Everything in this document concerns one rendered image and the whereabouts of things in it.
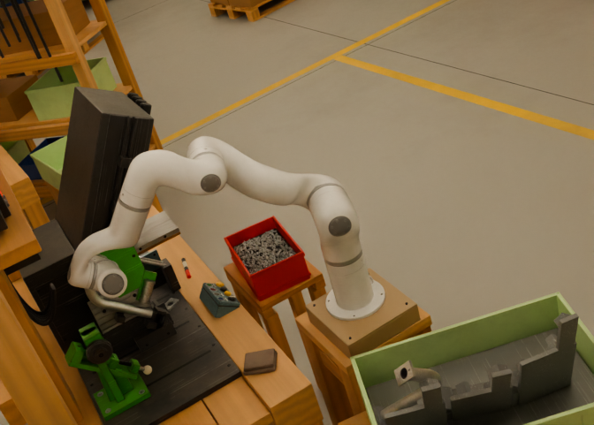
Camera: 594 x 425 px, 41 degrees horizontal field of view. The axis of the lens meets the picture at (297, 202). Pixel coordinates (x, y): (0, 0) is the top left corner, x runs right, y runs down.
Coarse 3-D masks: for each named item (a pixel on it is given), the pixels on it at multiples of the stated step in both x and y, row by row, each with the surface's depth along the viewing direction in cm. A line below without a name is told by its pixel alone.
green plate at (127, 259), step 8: (120, 248) 254; (128, 248) 255; (112, 256) 253; (120, 256) 254; (128, 256) 255; (136, 256) 256; (120, 264) 255; (128, 264) 256; (136, 264) 257; (128, 272) 256; (136, 272) 257; (128, 280) 256; (136, 280) 257; (128, 288) 257; (136, 288) 258; (120, 296) 256
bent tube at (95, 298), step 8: (104, 256) 250; (88, 296) 249; (96, 296) 250; (96, 304) 250; (104, 304) 251; (112, 304) 252; (120, 304) 253; (120, 312) 254; (128, 312) 254; (136, 312) 255; (144, 312) 256; (152, 312) 257
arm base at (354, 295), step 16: (336, 272) 236; (352, 272) 235; (368, 272) 242; (336, 288) 240; (352, 288) 238; (368, 288) 242; (336, 304) 247; (352, 304) 242; (368, 304) 243; (352, 320) 241
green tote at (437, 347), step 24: (504, 312) 221; (528, 312) 222; (552, 312) 223; (432, 336) 221; (456, 336) 222; (480, 336) 223; (504, 336) 225; (528, 336) 226; (576, 336) 214; (360, 360) 221; (384, 360) 222; (432, 360) 225; (360, 384) 211; (576, 408) 186
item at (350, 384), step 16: (304, 336) 261; (416, 336) 245; (320, 352) 259; (320, 368) 263; (336, 368) 251; (320, 384) 273; (336, 384) 269; (352, 384) 239; (336, 400) 272; (352, 400) 246; (336, 416) 275; (352, 416) 278
